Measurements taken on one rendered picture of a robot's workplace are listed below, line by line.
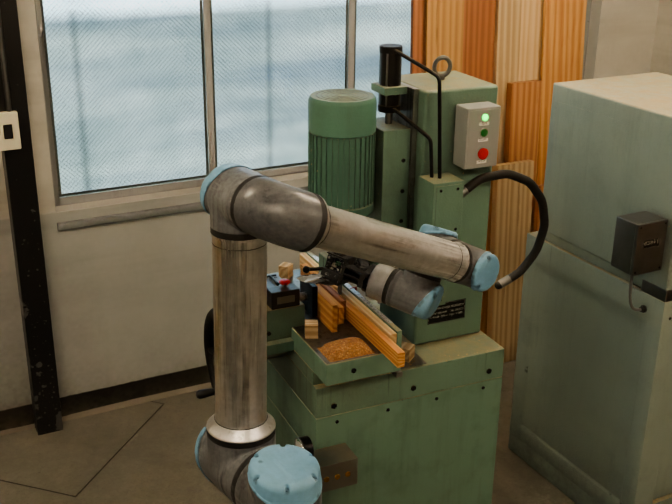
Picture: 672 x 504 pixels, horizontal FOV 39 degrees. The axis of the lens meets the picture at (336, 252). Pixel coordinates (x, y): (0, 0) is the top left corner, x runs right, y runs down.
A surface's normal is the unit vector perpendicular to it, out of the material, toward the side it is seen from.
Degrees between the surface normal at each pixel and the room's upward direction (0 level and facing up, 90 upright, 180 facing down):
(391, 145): 90
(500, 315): 87
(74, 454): 0
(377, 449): 90
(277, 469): 4
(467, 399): 90
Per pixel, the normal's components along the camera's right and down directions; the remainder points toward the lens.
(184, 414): 0.01, -0.93
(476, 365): 0.41, 0.34
